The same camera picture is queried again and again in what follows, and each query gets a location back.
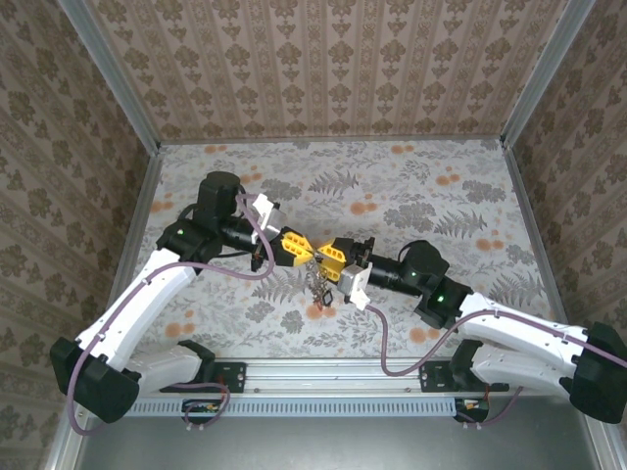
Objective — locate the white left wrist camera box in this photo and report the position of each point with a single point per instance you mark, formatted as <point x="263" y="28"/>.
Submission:
<point x="267" y="215"/>

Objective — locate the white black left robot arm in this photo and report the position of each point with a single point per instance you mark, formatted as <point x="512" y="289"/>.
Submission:
<point x="142" y="303"/>

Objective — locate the floral patterned tablecloth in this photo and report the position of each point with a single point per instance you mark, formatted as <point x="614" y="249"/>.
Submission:
<point x="392" y="196"/>

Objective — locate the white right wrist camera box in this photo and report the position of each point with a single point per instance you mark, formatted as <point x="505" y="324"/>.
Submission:
<point x="355" y="284"/>

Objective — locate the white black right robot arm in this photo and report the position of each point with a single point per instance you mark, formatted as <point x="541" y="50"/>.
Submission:
<point x="519" y="320"/>

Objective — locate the aluminium table edge rail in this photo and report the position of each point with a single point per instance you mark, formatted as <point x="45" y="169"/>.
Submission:
<point x="333" y="140"/>

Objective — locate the aluminium frame post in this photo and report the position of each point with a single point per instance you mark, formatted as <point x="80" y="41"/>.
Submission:
<point x="544" y="73"/>
<point x="112" y="78"/>

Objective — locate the silver keyring with keys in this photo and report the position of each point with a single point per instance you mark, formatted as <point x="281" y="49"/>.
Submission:
<point x="316" y="284"/>

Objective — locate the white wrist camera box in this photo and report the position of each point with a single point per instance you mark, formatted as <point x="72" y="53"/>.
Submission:
<point x="267" y="215"/>
<point x="355" y="284"/>

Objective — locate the aluminium side frame rail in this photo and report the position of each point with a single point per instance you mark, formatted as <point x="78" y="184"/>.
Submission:
<point x="531" y="215"/>
<point x="139" y="225"/>

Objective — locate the black square key fob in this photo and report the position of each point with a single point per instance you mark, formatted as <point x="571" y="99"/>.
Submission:
<point x="326" y="299"/>

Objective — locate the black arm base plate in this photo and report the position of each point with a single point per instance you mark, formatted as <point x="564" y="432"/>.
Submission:
<point x="232" y="377"/>
<point x="433" y="377"/>

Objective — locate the grey metal shelf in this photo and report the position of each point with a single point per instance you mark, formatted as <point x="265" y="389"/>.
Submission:
<point x="343" y="445"/>

